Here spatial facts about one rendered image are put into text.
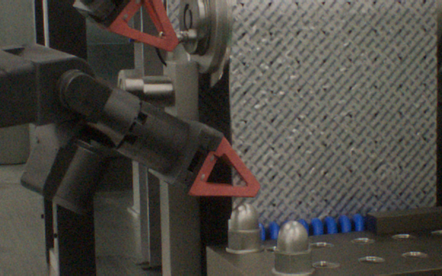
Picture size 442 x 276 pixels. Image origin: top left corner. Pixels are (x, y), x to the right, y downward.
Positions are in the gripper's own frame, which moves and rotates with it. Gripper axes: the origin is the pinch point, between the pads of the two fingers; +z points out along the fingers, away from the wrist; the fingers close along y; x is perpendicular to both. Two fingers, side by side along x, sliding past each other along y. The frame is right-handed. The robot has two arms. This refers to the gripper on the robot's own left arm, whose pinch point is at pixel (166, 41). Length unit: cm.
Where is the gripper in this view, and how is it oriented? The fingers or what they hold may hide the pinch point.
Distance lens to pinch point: 97.1
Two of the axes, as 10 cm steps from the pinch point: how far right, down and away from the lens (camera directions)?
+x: 6.2, -7.8, 0.7
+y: 3.5, 2.0, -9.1
